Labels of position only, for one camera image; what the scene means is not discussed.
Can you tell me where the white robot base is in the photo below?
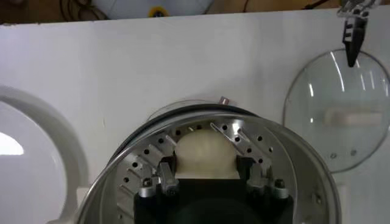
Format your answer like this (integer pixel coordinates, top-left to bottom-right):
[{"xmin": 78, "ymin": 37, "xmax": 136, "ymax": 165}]
[{"xmin": 91, "ymin": 0, "xmax": 215, "ymax": 21}]

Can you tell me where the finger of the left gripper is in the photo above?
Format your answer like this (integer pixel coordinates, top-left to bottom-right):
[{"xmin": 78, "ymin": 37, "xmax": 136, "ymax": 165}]
[{"xmin": 336, "ymin": 0, "xmax": 381, "ymax": 68}]

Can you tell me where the white round plate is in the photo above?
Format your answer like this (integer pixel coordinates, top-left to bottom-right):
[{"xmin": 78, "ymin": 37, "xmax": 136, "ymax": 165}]
[{"xmin": 0, "ymin": 85, "xmax": 90, "ymax": 224}]

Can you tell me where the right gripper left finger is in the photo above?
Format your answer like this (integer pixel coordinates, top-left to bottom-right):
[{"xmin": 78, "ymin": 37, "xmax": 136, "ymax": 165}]
[{"xmin": 138, "ymin": 156, "xmax": 181, "ymax": 199}]

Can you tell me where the white electric pot base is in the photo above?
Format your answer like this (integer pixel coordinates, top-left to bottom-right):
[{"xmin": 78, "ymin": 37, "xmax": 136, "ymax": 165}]
[{"xmin": 45, "ymin": 96, "xmax": 350, "ymax": 224}]

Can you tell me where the round glass pot lid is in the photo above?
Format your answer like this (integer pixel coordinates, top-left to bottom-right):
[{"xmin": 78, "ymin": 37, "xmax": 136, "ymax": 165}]
[{"xmin": 282, "ymin": 48, "xmax": 390, "ymax": 174}]

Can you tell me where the stainless steel steamer basket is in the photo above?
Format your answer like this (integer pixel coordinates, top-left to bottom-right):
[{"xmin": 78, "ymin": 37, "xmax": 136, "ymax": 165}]
[{"xmin": 76, "ymin": 109, "xmax": 342, "ymax": 224}]

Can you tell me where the white steamed baozi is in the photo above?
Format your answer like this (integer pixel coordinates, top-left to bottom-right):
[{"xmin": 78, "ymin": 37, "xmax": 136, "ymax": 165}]
[{"xmin": 174, "ymin": 129, "xmax": 241, "ymax": 180}]

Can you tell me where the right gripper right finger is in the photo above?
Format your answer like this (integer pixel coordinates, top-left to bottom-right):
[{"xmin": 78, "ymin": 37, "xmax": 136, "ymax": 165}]
[{"xmin": 236, "ymin": 155, "xmax": 290, "ymax": 200}]

